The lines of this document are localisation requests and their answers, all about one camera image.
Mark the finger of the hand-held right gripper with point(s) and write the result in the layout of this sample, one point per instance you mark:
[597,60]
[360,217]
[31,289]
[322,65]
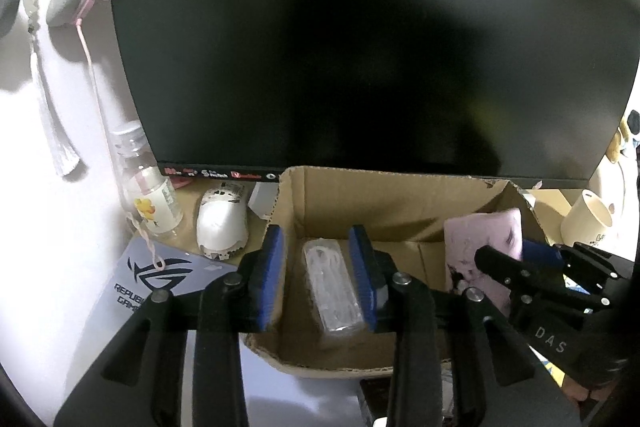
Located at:
[500,269]
[542,254]

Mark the white tassel pendant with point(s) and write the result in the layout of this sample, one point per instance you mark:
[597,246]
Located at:
[55,132]

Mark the black computer monitor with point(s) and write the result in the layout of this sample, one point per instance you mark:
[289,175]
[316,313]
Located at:
[350,32]

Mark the white patterned computer mouse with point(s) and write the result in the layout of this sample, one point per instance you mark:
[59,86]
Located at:
[220,227]

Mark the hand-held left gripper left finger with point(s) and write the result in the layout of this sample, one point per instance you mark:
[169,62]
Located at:
[272,277]

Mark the brown cardboard box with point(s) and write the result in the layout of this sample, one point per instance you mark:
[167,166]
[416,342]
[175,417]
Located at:
[320,202]

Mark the cream printed cup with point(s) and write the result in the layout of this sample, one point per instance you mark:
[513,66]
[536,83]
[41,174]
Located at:
[580,222]

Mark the small white box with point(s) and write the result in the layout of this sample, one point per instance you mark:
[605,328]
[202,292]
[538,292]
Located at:
[262,202]

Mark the light blue printed desk mat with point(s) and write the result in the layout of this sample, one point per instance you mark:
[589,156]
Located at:
[135,257]

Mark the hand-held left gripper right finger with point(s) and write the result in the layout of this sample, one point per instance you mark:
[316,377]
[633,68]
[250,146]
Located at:
[362,277]

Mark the white yellow plush toy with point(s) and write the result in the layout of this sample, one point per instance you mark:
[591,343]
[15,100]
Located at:
[622,187]

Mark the clear plastic packet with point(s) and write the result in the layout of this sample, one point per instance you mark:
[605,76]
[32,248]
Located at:
[330,287]

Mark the clear plastic bottle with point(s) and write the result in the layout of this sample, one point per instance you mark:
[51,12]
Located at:
[150,202]

